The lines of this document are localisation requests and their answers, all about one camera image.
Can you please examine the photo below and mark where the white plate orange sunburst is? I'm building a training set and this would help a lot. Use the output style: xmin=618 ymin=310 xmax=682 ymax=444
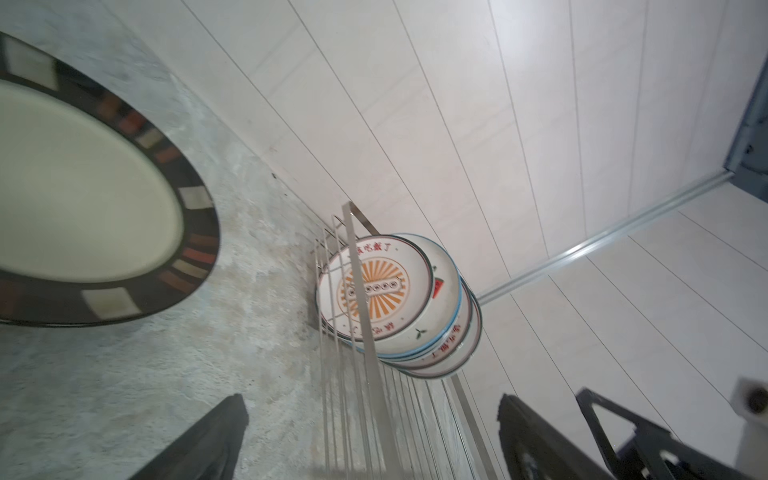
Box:
xmin=316 ymin=235 xmax=435 ymax=340

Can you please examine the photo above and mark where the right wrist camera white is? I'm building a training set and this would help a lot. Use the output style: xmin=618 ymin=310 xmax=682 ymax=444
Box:
xmin=730 ymin=377 xmax=768 ymax=479

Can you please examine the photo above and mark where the white blue-rim watermelon plate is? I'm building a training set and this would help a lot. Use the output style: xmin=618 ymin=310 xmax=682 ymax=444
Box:
xmin=374 ymin=233 xmax=462 ymax=362

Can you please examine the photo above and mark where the dark striped rim cream plate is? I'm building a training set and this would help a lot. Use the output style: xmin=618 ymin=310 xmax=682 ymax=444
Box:
xmin=1 ymin=34 xmax=221 ymax=328

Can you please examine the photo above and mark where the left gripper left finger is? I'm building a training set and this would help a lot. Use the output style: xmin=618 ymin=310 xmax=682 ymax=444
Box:
xmin=130 ymin=394 xmax=249 ymax=480

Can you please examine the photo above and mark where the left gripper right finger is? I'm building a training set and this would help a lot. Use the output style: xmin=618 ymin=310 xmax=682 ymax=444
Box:
xmin=497 ymin=394 xmax=613 ymax=480

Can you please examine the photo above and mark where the white plate red centre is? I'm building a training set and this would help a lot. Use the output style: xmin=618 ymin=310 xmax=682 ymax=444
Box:
xmin=399 ymin=292 xmax=483 ymax=380

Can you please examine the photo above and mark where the steel wire dish rack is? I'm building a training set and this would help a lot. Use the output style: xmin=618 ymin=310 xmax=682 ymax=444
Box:
xmin=312 ymin=203 xmax=497 ymax=479

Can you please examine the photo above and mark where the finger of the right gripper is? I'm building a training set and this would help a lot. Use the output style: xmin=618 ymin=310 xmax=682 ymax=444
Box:
xmin=575 ymin=388 xmax=747 ymax=480

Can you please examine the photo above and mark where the white plate red pattern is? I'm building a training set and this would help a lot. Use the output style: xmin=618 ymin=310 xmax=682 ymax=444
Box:
xmin=388 ymin=278 xmax=473 ymax=370

